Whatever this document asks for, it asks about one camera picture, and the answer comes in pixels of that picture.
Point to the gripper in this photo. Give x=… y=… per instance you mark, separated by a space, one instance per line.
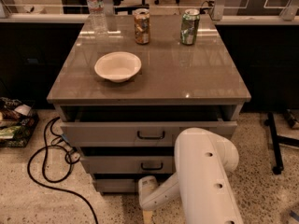
x=147 y=187

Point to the orange soda can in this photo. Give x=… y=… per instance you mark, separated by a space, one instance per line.
x=142 y=26

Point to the green soda can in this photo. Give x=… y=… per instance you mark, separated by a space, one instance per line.
x=189 y=26

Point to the clear plastic water bottle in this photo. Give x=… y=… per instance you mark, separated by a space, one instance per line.
x=98 y=16

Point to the grey top drawer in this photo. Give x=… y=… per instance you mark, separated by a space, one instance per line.
x=140 y=126

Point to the grey drawer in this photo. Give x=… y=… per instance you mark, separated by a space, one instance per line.
x=128 y=160
x=140 y=126
x=115 y=183

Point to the tray of snack bags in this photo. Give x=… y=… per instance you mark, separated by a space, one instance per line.
x=18 y=120

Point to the white paper bowl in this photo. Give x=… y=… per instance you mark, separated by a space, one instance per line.
x=118 y=66

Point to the grey middle drawer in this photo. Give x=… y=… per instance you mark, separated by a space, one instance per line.
x=128 y=160

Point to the black stand base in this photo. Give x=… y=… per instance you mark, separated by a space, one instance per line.
x=276 y=141

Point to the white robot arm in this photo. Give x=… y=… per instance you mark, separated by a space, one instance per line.
x=202 y=159

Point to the grey bottom drawer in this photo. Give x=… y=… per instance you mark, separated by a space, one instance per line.
x=115 y=183

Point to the grey drawer cabinet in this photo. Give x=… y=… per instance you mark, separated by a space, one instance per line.
x=171 y=73

